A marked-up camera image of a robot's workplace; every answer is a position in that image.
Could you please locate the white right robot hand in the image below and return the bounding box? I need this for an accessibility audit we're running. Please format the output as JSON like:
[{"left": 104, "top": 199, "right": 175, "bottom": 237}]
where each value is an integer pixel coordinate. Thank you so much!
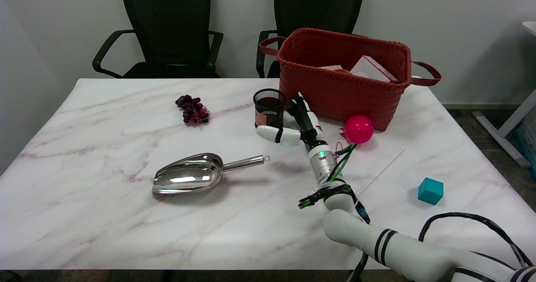
[{"left": 256, "top": 92, "right": 325, "bottom": 147}]

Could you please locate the black mesh pen container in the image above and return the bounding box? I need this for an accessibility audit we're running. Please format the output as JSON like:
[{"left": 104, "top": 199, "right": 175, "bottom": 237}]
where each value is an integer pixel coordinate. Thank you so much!
[{"left": 253, "top": 89, "right": 286, "bottom": 129}]

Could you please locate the red woven basket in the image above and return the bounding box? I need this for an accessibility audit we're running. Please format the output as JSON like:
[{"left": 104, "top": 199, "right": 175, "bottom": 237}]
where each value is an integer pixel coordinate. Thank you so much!
[{"left": 259, "top": 28, "right": 442, "bottom": 132}]

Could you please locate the pink pomegranate toy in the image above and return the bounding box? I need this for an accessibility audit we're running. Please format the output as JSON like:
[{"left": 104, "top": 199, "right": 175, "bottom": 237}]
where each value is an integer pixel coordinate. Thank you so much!
[{"left": 339, "top": 115, "right": 374, "bottom": 145}]

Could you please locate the white pink-edged box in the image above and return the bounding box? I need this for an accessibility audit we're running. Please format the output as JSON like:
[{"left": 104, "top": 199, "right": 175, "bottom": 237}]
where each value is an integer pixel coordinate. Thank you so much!
[{"left": 350, "top": 56, "right": 398, "bottom": 83}]

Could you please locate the purple grape bunch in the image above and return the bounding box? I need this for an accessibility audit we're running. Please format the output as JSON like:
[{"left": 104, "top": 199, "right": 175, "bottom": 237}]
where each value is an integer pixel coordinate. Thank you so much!
[{"left": 175, "top": 95, "right": 211, "bottom": 125}]

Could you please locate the steel scoop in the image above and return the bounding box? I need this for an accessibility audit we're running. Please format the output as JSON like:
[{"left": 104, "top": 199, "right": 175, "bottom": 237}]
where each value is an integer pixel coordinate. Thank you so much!
[{"left": 152, "top": 153, "right": 271, "bottom": 195}]

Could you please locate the black mesh office chair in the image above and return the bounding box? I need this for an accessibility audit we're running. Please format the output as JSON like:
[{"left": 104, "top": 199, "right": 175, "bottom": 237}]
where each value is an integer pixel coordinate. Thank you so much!
[
  {"left": 93, "top": 0, "right": 224, "bottom": 79},
  {"left": 256, "top": 0, "right": 366, "bottom": 78}
]

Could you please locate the teal cube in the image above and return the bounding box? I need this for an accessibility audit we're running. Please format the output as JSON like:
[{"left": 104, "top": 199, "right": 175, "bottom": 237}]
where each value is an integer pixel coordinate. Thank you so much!
[{"left": 417, "top": 177, "right": 444, "bottom": 205}]

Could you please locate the clear cable tie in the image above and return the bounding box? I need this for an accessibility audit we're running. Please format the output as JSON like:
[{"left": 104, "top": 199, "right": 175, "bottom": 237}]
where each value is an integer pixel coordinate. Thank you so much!
[{"left": 358, "top": 149, "right": 406, "bottom": 197}]

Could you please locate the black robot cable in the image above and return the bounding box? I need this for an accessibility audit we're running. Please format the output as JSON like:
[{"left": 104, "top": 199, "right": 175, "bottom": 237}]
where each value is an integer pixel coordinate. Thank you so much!
[{"left": 298, "top": 143, "right": 534, "bottom": 282}]

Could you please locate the white desk leg frame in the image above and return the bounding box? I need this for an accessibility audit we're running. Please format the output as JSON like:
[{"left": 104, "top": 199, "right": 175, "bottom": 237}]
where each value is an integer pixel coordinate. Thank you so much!
[{"left": 472, "top": 21, "right": 536, "bottom": 169}]

